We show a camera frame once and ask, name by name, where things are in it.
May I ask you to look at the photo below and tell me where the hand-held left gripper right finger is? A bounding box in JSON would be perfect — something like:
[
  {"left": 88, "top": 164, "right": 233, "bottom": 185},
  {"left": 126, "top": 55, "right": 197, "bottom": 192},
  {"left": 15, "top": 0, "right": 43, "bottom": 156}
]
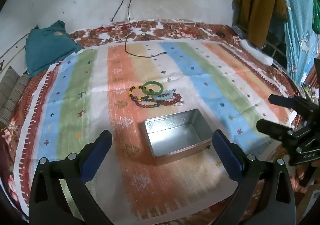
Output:
[{"left": 212, "top": 129, "right": 297, "bottom": 225}]

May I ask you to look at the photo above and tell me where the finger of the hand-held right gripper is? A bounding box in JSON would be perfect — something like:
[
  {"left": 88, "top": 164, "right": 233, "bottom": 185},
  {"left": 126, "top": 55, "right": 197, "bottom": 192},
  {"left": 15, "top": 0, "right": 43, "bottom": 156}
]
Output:
[
  {"left": 256, "top": 119, "right": 299, "bottom": 142},
  {"left": 268, "top": 94, "right": 316, "bottom": 117}
]

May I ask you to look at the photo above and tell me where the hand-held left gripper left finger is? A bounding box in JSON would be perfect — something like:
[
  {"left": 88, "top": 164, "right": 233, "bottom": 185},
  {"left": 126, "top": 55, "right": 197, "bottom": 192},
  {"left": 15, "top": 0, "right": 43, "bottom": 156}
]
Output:
[{"left": 29, "top": 130, "right": 113, "bottom": 225}]

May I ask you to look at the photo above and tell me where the silver metal tin box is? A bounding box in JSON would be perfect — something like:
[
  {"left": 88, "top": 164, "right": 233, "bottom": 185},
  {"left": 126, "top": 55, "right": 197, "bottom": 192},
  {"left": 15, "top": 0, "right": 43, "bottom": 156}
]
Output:
[{"left": 139, "top": 108, "right": 213, "bottom": 166}]

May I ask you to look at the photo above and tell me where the multicolour bead bracelet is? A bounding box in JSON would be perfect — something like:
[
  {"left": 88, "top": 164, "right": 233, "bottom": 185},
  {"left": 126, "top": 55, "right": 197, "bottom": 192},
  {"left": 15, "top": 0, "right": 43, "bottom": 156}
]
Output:
[{"left": 134, "top": 95, "right": 161, "bottom": 110}]

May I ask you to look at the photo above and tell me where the yellow and dark bead bracelet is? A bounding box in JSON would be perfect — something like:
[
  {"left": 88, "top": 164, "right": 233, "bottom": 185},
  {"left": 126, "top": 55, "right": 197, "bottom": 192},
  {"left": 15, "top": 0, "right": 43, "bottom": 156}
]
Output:
[{"left": 128, "top": 85, "right": 148, "bottom": 102}]

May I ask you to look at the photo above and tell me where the dark red bead bracelet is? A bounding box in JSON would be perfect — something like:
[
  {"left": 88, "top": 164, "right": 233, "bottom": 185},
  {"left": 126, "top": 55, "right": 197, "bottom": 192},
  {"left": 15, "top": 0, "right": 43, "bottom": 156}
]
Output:
[{"left": 160, "top": 92, "right": 184, "bottom": 106}]

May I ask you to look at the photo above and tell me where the green jade bangle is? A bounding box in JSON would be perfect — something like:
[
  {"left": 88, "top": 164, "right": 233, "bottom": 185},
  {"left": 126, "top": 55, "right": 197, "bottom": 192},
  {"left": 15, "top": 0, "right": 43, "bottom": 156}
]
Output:
[{"left": 142, "top": 81, "right": 164, "bottom": 96}]

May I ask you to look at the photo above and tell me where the pale blue bead bracelet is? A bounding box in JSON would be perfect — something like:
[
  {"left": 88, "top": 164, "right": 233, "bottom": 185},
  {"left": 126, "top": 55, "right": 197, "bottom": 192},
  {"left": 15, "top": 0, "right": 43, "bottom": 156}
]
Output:
[{"left": 152, "top": 89, "right": 174, "bottom": 102}]

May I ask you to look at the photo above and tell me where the white oblong object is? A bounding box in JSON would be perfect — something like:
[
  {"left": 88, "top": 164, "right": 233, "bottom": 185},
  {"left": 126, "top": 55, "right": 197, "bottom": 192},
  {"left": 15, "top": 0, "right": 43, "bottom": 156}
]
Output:
[{"left": 239, "top": 39, "right": 274, "bottom": 66}]

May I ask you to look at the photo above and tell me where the striped pastel blanket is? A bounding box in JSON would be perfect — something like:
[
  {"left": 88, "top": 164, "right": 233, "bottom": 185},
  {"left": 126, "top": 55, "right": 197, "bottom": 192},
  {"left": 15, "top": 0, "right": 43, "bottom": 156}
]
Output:
[{"left": 14, "top": 40, "right": 298, "bottom": 220}]

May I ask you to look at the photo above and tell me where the teal printed hanging cloth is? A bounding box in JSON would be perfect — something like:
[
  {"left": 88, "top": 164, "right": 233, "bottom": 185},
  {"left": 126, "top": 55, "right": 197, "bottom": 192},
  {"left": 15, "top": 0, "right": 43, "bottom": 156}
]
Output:
[{"left": 269, "top": 0, "right": 317, "bottom": 86}]

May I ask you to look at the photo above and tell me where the green cloth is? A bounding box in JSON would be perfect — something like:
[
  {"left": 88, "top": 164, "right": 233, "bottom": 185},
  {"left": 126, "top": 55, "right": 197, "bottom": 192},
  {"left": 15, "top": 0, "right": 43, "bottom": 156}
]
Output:
[{"left": 312, "top": 0, "right": 320, "bottom": 34}]

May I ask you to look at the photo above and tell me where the mustard hanging garment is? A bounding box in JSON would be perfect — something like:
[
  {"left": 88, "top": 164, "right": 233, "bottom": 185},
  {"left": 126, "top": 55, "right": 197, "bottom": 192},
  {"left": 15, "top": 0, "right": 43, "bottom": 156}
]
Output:
[{"left": 233, "top": 0, "right": 288, "bottom": 49}]

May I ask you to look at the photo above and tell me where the grey striped cushion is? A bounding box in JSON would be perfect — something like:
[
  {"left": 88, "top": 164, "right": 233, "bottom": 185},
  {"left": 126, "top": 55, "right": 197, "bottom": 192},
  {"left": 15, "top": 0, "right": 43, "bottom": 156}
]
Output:
[{"left": 0, "top": 66, "right": 31, "bottom": 129}]

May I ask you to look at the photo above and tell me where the teal folded cloth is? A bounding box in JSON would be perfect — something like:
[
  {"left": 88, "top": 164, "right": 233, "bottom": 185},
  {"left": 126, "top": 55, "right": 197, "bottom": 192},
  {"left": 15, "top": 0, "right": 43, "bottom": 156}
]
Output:
[{"left": 25, "top": 20, "right": 84, "bottom": 77}]

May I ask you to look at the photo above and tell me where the black charging cable with plug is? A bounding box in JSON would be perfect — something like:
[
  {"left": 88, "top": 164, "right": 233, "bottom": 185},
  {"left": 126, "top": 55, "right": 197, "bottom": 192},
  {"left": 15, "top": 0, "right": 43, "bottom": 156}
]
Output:
[{"left": 124, "top": 0, "right": 167, "bottom": 58}]

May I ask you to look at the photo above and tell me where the thin black cable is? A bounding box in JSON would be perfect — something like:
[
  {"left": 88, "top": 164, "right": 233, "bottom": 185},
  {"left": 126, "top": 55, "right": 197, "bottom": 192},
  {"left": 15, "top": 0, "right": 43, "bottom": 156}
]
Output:
[{"left": 111, "top": 0, "right": 128, "bottom": 22}]

